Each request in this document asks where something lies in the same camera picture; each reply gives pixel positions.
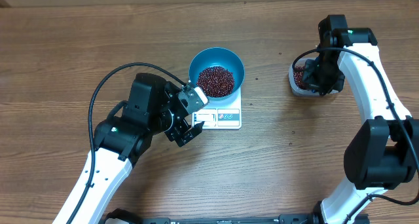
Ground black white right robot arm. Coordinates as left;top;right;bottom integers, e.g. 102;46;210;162
289;14;418;223

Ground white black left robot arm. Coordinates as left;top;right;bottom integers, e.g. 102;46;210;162
54;73;209;223

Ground red beans in bowl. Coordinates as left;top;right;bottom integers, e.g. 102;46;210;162
196;66;235;98

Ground teal metal bowl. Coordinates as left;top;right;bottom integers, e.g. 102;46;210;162
189;47;245;98

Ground white digital kitchen scale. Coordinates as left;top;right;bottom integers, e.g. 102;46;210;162
191;88;242;130

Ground clear plastic bean container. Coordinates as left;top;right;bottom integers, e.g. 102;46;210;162
288;58;338;97

